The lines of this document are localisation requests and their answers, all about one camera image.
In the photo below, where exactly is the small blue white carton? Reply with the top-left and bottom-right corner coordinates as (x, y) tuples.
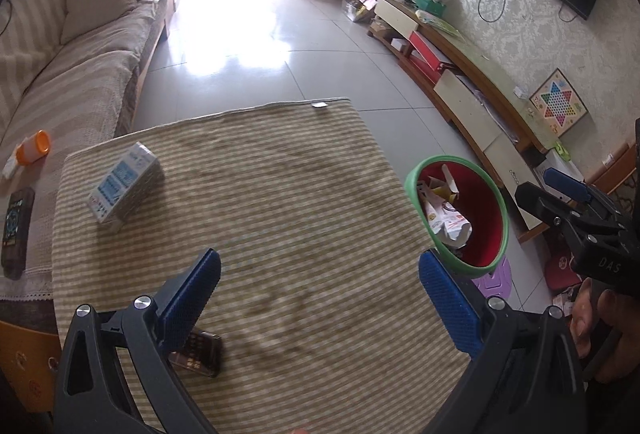
(86, 141), (164, 232)

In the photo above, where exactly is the beige striped sofa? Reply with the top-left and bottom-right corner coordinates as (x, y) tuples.
(0, 0), (170, 195)

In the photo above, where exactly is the chinese checkers board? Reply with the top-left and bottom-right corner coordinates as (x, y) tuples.
(529, 68), (588, 137)

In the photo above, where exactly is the yellow cardboard box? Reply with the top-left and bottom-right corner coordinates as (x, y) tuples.
(427, 163), (459, 203)

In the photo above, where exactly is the wooden TV cabinet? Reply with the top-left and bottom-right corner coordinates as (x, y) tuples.
(366, 0), (576, 245)

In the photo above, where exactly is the person's right hand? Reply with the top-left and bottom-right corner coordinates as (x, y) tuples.
(570, 278), (639, 383)

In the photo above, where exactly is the green red trash bin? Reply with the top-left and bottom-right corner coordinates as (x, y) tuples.
(405, 155), (509, 279)

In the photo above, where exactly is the purple plastic stool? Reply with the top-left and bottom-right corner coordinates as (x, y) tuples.
(472, 256), (512, 301)

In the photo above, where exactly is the red flat box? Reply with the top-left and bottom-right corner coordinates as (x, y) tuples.
(409, 30), (456, 74)

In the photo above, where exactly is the black remote control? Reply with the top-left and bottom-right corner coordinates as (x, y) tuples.
(1, 187), (35, 280)

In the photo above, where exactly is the orange cap bottle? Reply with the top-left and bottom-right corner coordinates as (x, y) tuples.
(1, 131), (51, 179)

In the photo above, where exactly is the green storage box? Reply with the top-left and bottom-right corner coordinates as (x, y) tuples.
(412, 0), (446, 16)

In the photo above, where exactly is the brown snack packet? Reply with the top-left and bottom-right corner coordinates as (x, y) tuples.
(168, 328), (224, 378)

